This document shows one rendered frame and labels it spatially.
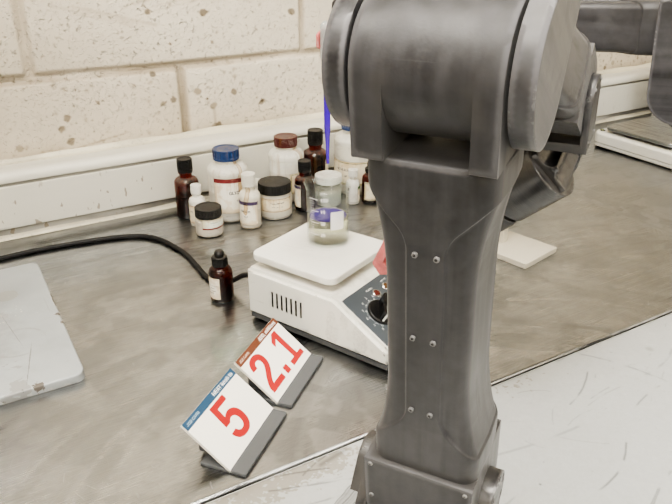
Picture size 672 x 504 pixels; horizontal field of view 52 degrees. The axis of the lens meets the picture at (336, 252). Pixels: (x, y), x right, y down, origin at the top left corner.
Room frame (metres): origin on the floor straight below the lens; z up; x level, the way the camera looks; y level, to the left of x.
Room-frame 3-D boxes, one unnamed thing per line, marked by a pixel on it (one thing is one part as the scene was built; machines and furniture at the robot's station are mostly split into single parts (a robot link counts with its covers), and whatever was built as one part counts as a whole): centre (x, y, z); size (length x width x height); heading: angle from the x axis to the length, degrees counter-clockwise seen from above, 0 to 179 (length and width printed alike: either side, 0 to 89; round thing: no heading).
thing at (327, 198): (0.76, 0.01, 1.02); 0.06 x 0.05 x 0.08; 55
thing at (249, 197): (1.00, 0.13, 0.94); 0.03 x 0.03 x 0.09
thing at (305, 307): (0.72, 0.00, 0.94); 0.22 x 0.13 x 0.08; 54
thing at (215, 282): (0.77, 0.14, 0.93); 0.03 x 0.03 x 0.07
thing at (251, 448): (0.50, 0.09, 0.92); 0.09 x 0.06 x 0.04; 160
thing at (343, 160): (1.16, -0.03, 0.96); 0.07 x 0.07 x 0.13
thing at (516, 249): (0.90, -0.26, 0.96); 0.08 x 0.08 x 0.13; 43
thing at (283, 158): (1.12, 0.08, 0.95); 0.06 x 0.06 x 0.11
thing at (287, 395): (0.60, 0.06, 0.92); 0.09 x 0.06 x 0.04; 160
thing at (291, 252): (0.73, 0.02, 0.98); 0.12 x 0.12 x 0.01; 54
